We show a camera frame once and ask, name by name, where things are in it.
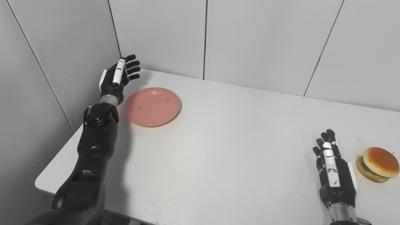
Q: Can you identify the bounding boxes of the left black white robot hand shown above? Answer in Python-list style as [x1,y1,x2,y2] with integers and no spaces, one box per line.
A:
[99,54,141,99]

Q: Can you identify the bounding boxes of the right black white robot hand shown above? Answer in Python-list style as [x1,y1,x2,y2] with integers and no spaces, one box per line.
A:
[312,129,358,209]

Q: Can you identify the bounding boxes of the pink round plate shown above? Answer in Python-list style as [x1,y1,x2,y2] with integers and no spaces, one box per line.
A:
[124,87,181,128]

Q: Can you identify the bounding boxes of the toy hamburger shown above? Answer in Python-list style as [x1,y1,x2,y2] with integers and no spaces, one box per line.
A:
[356,147,400,183]

